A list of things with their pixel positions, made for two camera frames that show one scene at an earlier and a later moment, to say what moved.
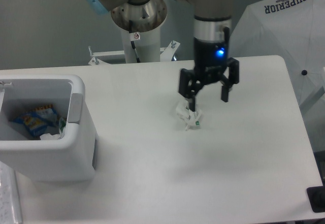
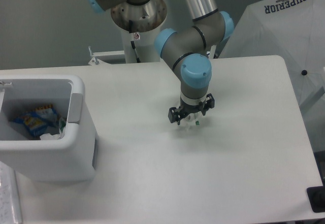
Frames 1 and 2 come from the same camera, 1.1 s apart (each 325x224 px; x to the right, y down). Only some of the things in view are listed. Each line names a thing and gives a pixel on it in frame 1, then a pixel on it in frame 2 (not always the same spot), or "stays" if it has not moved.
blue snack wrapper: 37,121 stays
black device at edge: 316,196 stays
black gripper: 210,62 to 186,109
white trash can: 72,157 stays
